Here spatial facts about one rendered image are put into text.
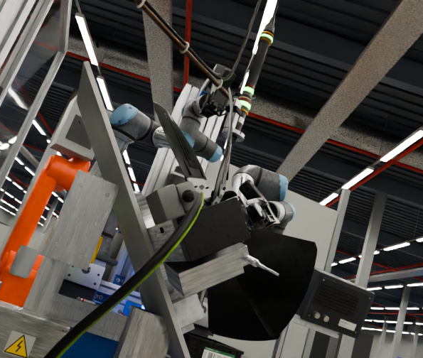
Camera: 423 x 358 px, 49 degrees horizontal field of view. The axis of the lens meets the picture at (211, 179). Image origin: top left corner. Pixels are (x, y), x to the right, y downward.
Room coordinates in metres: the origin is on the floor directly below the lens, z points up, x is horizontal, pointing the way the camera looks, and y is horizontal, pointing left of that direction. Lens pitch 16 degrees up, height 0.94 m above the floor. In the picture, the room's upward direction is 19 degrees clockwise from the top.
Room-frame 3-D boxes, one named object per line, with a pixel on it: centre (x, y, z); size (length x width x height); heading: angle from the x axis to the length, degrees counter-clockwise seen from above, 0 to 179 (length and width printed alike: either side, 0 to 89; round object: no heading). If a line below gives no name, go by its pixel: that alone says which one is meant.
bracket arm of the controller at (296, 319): (1.79, -0.54, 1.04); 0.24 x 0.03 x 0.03; 105
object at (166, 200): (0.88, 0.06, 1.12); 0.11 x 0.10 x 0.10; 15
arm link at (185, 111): (1.62, 0.14, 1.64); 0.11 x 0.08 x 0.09; 25
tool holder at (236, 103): (1.27, -0.01, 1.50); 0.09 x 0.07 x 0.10; 140
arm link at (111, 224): (2.05, 0.39, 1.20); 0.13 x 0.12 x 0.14; 134
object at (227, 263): (0.93, -0.04, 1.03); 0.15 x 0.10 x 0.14; 105
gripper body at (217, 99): (1.48, 0.08, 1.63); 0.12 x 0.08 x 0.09; 25
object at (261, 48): (1.28, -0.02, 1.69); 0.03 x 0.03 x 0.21
